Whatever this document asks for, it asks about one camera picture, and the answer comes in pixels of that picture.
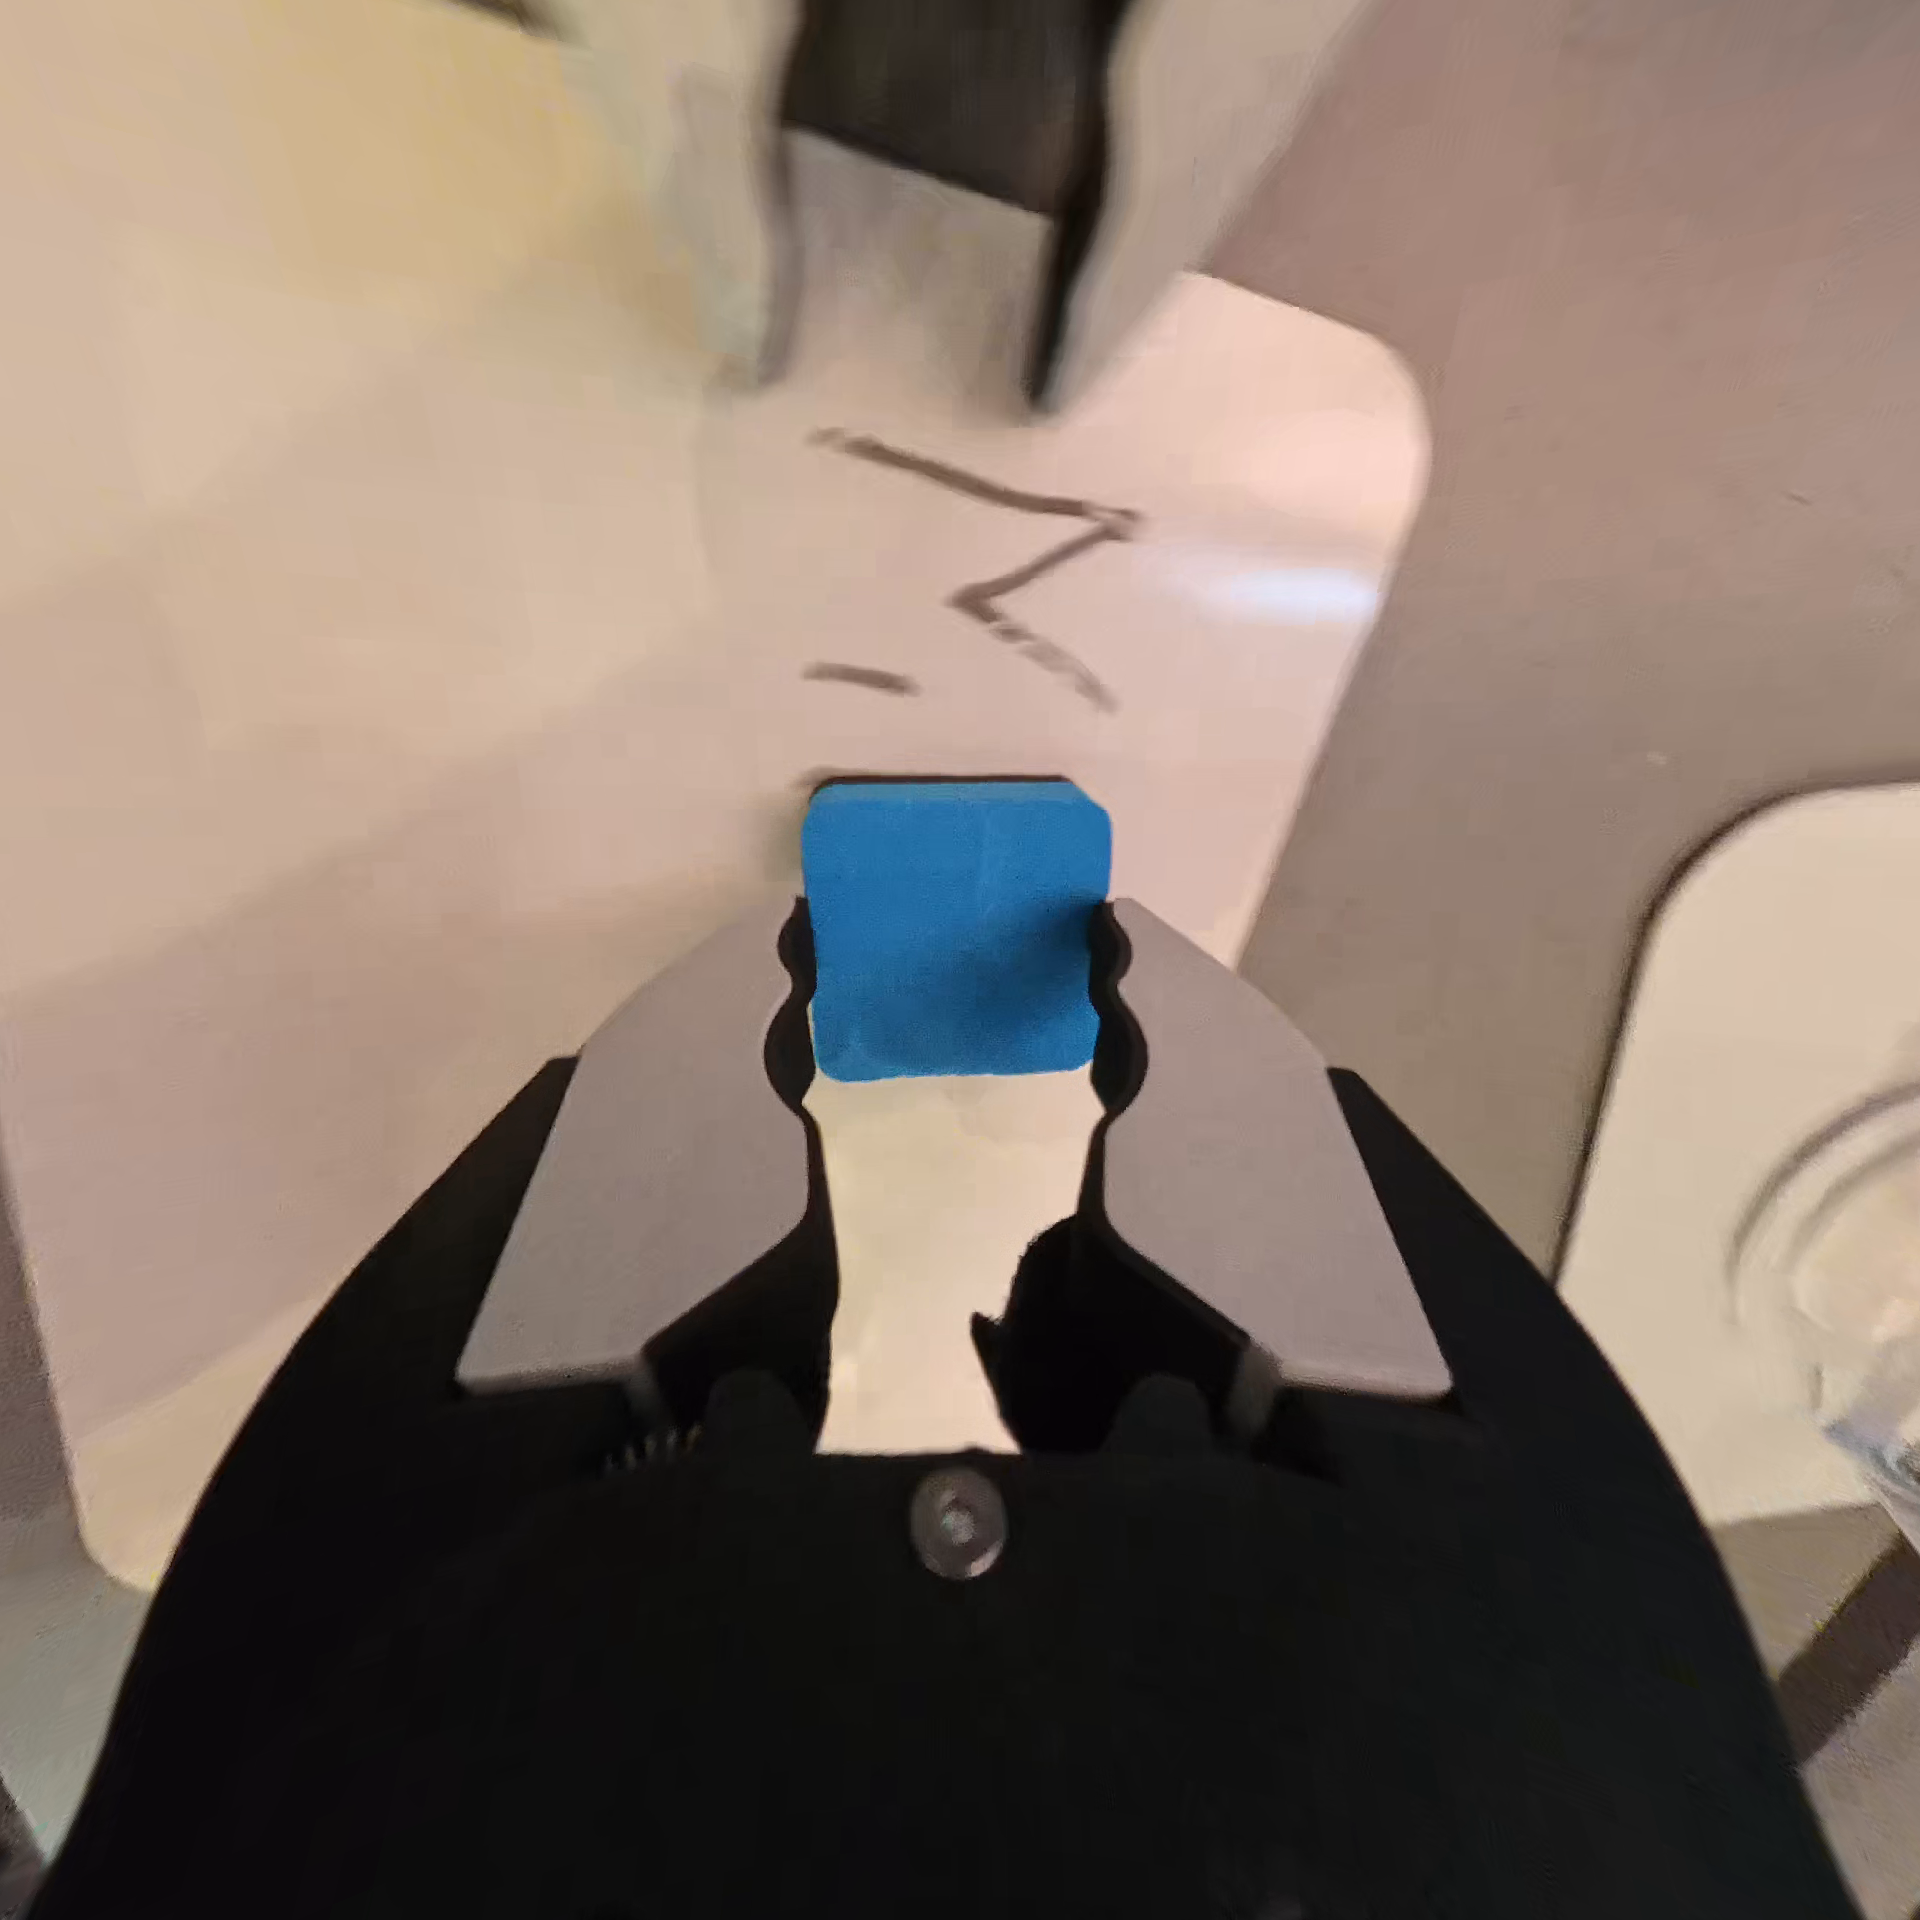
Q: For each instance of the blue whiteboard eraser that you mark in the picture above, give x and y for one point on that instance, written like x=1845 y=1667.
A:
x=949 y=938

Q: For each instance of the clear glass cup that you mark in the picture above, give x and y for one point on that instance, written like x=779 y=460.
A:
x=1839 y=1307

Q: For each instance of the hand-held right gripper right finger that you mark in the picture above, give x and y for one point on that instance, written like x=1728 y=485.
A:
x=1260 y=1171

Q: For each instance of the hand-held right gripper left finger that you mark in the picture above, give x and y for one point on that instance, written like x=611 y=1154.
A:
x=645 y=1171

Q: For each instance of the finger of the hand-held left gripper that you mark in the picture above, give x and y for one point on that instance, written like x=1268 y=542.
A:
x=720 y=181
x=1140 y=165

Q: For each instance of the white tray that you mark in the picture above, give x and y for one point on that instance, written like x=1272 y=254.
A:
x=1739 y=1171

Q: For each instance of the white whiteboard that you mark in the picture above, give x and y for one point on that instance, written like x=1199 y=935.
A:
x=375 y=676

